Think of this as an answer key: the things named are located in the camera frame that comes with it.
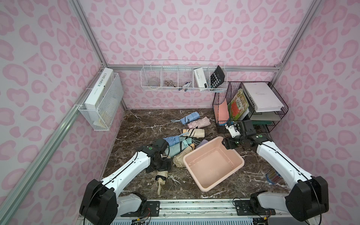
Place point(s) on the white paper stack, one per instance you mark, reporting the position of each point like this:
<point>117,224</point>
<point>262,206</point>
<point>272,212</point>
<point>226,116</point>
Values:
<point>262,97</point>

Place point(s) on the black wire desk organizer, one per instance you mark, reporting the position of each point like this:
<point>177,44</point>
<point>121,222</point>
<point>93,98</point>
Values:
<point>260,120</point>

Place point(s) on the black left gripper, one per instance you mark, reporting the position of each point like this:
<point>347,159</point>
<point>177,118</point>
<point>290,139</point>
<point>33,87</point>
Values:
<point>162,166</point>

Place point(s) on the light blue umbrella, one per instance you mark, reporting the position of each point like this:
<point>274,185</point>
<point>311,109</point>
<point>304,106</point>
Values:
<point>173,140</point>
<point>189,118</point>

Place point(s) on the tan khaki umbrella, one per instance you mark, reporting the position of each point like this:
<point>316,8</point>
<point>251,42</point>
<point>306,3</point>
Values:
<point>178,159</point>

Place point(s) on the white wire wall basket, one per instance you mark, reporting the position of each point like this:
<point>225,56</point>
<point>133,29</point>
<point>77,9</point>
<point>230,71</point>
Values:
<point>178,75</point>

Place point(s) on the beige umbrella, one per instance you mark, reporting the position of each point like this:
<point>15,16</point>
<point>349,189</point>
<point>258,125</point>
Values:
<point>161,178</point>

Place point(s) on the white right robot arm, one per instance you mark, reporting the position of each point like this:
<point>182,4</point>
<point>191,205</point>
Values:
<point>308,198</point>

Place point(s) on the pink folder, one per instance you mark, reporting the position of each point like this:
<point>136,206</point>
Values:
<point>223,113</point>

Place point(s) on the black calculator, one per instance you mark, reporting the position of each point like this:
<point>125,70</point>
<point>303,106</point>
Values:
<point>217,78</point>

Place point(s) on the lavender purple umbrella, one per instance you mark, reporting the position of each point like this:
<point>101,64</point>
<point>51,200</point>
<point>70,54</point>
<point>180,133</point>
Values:
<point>203,142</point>

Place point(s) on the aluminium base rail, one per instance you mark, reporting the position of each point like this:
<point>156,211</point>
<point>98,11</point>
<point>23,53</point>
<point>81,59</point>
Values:
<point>205,212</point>

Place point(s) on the mint green umbrella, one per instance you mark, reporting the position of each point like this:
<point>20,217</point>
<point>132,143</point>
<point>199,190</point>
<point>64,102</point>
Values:
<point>179,147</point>

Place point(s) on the white mesh side basket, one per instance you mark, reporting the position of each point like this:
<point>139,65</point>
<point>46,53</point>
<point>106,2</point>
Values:
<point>102,118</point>

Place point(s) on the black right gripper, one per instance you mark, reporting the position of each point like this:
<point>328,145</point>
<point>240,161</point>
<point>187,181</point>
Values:
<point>230,141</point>

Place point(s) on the small white box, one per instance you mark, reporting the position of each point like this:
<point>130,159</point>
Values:
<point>200,78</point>

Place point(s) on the pink folded umbrella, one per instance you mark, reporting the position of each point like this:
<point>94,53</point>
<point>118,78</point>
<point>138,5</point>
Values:
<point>200,123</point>

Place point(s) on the green red book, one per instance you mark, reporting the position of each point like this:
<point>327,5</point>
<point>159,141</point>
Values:
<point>239,106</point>

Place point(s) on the pink plastic storage box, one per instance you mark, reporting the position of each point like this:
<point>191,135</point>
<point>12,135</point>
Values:
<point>212,163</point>

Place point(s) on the white long box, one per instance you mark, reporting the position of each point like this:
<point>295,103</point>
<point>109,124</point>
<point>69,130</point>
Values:
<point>99,90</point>

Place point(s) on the colored pencil cup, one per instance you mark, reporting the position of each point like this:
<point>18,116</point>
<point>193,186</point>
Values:
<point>273,177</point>

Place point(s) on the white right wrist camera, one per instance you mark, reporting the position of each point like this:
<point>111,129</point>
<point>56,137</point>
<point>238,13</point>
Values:
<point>233,130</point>

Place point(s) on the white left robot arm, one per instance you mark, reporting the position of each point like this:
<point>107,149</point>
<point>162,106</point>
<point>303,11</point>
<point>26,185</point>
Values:
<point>102,201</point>

